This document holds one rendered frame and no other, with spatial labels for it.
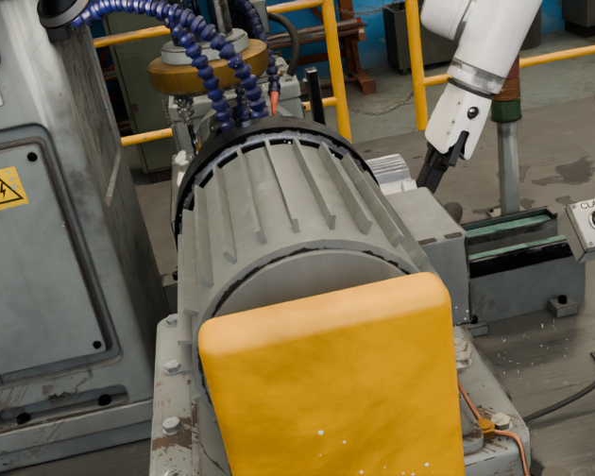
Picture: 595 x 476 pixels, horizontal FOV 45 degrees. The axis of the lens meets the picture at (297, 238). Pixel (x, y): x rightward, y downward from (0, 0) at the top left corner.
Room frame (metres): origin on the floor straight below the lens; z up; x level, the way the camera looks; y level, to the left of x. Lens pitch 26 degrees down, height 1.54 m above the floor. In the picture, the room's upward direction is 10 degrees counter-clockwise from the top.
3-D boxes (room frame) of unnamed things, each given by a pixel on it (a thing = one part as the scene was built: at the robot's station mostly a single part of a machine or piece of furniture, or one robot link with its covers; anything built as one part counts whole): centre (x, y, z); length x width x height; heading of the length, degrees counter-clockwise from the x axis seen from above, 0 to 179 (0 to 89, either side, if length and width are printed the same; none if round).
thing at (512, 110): (1.43, -0.47, 1.05); 0.06 x 0.06 x 0.04
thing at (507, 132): (1.43, -0.47, 1.01); 0.08 x 0.08 x 0.42; 4
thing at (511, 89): (1.43, -0.47, 1.10); 0.06 x 0.06 x 0.04
